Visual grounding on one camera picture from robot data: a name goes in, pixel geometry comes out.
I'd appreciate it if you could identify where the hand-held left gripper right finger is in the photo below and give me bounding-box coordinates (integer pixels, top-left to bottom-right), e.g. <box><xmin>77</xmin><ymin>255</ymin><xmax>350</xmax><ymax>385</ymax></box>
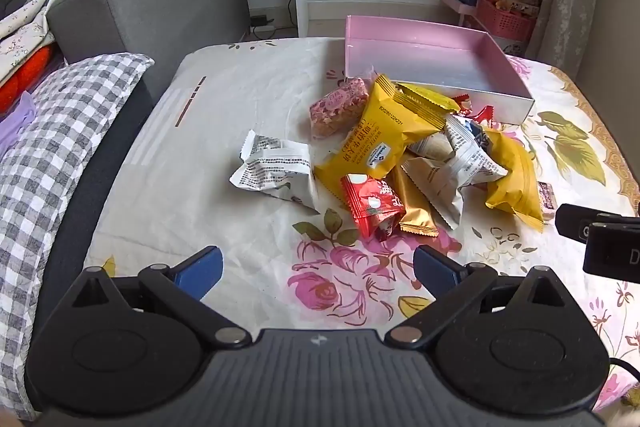
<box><xmin>384</xmin><ymin>245</ymin><xmax>583</xmax><ymax>350</ymax></box>

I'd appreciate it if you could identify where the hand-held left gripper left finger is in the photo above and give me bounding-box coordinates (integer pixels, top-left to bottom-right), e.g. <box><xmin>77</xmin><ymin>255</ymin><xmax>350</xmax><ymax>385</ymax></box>
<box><xmin>50</xmin><ymin>246</ymin><xmax>252</xmax><ymax>350</ymax></box>

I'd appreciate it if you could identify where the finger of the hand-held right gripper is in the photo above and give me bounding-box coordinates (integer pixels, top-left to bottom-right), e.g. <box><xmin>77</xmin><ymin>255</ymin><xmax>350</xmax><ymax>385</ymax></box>
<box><xmin>555</xmin><ymin>203</ymin><xmax>640</xmax><ymax>244</ymax></box>
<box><xmin>582</xmin><ymin>222</ymin><xmax>640</xmax><ymax>280</ymax></box>

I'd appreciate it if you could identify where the purple label biscuit packet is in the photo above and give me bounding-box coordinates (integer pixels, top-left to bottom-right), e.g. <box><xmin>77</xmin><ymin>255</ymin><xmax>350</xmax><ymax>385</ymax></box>
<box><xmin>537</xmin><ymin>181</ymin><xmax>558</xmax><ymax>220</ymax></box>

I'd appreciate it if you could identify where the long gold snack packet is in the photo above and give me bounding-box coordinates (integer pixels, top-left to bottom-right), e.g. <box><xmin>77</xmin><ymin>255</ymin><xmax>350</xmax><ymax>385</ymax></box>
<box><xmin>390</xmin><ymin>162</ymin><xmax>440</xmax><ymax>238</ymax></box>

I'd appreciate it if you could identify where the red snack packet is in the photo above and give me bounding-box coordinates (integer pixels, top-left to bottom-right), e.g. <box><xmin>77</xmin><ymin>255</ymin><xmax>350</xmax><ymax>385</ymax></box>
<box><xmin>341</xmin><ymin>173</ymin><xmax>406</xmax><ymax>242</ymax></box>

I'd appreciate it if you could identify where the white printed snack packet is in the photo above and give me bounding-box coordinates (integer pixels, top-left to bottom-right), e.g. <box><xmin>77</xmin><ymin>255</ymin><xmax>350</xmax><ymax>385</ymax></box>
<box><xmin>229</xmin><ymin>129</ymin><xmax>321</xmax><ymax>214</ymax></box>
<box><xmin>442</xmin><ymin>114</ymin><xmax>508</xmax><ymax>190</ymax></box>

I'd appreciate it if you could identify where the small beige snack packet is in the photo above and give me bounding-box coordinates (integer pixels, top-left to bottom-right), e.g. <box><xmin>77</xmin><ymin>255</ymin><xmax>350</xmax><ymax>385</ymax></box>
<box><xmin>410</xmin><ymin>134</ymin><xmax>453</xmax><ymax>160</ymax></box>

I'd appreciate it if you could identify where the small gold yellow snack packet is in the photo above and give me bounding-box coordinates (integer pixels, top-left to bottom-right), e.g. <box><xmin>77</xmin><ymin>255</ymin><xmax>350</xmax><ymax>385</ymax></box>
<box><xmin>395</xmin><ymin>83</ymin><xmax>461</xmax><ymax>115</ymax></box>

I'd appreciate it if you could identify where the pink snack bar packet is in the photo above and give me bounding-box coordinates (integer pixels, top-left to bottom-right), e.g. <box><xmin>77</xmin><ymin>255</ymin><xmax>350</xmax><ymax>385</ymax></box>
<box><xmin>309</xmin><ymin>77</ymin><xmax>371</xmax><ymax>140</ymax></box>

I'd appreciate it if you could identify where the pink silver cardboard box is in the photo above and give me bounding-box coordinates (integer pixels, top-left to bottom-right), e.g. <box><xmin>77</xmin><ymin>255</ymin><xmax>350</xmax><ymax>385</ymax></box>
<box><xmin>344</xmin><ymin>15</ymin><xmax>536</xmax><ymax>126</ymax></box>

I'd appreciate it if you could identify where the checked grey white cushion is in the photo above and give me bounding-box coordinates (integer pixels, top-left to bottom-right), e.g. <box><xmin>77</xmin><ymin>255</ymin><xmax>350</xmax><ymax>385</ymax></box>
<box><xmin>0</xmin><ymin>53</ymin><xmax>156</xmax><ymax>418</ymax></box>

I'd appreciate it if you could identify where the white patterned storage box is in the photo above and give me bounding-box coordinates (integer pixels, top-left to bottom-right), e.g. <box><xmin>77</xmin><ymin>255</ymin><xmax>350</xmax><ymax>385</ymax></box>
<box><xmin>492</xmin><ymin>34</ymin><xmax>531</xmax><ymax>55</ymax></box>

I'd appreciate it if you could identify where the large pink basket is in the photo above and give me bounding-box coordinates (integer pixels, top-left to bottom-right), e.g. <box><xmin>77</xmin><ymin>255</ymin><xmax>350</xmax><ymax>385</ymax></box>
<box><xmin>475</xmin><ymin>0</ymin><xmax>538</xmax><ymax>42</ymax></box>

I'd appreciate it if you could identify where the purple cloth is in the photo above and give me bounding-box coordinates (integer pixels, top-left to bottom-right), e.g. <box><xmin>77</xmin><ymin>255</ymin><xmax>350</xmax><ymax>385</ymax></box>
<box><xmin>0</xmin><ymin>92</ymin><xmax>38</xmax><ymax>148</ymax></box>

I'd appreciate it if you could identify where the pink stool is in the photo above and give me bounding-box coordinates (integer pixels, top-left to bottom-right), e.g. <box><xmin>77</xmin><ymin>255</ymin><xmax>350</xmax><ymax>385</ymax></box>
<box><xmin>441</xmin><ymin>0</ymin><xmax>493</xmax><ymax>30</ymax></box>

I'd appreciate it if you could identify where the power strip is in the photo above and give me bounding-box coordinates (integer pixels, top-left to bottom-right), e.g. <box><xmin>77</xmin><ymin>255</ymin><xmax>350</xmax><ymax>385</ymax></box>
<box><xmin>249</xmin><ymin>13</ymin><xmax>276</xmax><ymax>38</ymax></box>

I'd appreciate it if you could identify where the red orange cushion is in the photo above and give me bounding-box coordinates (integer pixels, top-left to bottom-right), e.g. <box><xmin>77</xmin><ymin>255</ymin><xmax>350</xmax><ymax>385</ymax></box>
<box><xmin>0</xmin><ymin>44</ymin><xmax>56</xmax><ymax>112</ymax></box>

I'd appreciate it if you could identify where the beige floral cushion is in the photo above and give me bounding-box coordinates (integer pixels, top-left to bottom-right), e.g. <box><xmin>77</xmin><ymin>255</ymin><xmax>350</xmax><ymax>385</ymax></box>
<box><xmin>0</xmin><ymin>0</ymin><xmax>56</xmax><ymax>82</ymax></box>

